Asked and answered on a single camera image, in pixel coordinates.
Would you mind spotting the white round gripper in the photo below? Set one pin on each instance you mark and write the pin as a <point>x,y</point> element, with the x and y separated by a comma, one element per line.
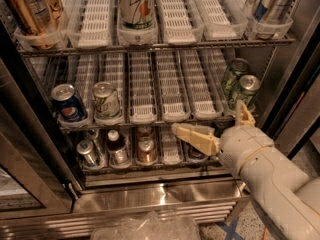
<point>240,146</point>

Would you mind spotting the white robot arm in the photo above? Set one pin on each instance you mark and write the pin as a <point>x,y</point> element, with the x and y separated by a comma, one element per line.
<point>285,197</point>

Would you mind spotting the blue can bottom front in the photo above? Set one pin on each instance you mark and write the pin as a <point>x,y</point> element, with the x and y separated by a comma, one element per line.
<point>195,154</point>

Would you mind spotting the copper can bottom front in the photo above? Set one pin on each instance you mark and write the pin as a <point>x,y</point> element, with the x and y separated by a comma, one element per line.
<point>146,150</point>

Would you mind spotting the white green soda can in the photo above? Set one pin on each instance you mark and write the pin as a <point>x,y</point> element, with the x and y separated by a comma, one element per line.
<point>106,101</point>

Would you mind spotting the stainless steel fridge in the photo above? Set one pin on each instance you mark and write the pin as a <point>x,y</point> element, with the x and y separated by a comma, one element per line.
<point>171,73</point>

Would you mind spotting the silver can bottom left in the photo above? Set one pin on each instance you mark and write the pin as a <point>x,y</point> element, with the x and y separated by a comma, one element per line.
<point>85,148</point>

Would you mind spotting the silver blue can top right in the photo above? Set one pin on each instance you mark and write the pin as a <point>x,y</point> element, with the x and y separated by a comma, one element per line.
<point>267,11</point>

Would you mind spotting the white 7up can top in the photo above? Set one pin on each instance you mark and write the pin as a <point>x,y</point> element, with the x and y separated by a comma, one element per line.
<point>136,14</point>

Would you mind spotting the blue pepsi can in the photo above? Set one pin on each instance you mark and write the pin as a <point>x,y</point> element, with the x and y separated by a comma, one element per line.
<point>68,103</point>

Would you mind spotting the fridge glass door left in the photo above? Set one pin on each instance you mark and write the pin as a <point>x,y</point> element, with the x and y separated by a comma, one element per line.
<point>33,149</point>

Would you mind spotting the gold can top shelf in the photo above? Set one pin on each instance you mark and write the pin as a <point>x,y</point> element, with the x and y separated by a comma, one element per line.
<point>38,19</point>

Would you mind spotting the blue tape cross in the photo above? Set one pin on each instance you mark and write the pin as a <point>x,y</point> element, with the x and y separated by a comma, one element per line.
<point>230,230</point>

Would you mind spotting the dark bottle white cap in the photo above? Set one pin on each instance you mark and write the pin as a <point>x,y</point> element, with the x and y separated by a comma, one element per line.
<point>116,146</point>

